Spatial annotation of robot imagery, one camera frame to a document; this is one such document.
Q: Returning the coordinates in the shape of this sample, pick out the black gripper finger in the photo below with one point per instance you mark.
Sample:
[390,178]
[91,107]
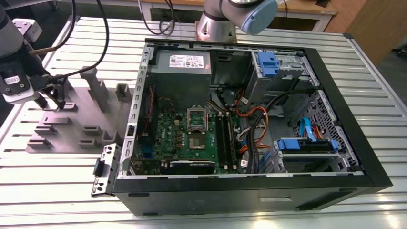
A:
[43,100]
[59,93]

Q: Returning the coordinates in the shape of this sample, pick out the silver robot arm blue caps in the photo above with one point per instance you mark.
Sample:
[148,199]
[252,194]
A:
[212,26]

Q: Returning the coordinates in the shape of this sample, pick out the CPU socket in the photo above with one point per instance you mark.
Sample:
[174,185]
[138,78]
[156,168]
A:
[198,142]

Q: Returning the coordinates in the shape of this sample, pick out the grey plastic parts rack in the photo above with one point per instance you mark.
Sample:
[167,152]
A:
[76,114]

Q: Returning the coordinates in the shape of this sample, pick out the black case fan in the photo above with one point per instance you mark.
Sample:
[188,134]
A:
[147,102]

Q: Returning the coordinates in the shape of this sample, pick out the metal expansion card retainer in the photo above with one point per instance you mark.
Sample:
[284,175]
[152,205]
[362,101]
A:
[110,155]

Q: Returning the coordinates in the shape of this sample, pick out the blue board connector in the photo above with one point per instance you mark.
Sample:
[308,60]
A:
[147,151]

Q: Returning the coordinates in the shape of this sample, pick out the green motherboard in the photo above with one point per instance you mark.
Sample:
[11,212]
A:
[168,126]

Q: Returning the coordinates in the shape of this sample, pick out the grey power supply unit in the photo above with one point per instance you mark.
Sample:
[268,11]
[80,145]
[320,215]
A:
[187,60]

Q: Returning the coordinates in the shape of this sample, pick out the black graphics card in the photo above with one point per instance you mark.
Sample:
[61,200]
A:
[191,167]

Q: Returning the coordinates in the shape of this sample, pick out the blue plastic drive latch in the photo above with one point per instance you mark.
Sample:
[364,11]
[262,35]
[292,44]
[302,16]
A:
[268,63]

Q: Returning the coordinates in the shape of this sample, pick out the black open PC case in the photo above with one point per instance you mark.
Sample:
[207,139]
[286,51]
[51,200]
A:
[222,198]

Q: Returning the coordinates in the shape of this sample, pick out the grey metal drive cage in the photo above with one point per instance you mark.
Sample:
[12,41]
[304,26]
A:
[286,83]

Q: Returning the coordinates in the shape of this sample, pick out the hard disk in blue carrier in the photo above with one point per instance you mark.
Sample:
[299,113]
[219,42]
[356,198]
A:
[291,144]

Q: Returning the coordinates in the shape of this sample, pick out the grey metal disk bay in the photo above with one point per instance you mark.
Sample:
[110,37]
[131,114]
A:
[310,156]

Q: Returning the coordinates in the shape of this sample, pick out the wooden desk white legs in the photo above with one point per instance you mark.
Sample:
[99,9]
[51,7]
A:
[302,10]

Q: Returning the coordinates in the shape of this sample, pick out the wooden cabinet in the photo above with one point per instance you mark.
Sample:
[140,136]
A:
[375,28]

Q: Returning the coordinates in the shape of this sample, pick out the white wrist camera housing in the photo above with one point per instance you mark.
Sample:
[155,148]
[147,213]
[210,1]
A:
[16,95]

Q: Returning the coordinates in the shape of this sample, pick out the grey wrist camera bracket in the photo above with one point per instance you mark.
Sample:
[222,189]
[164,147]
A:
[29,29]

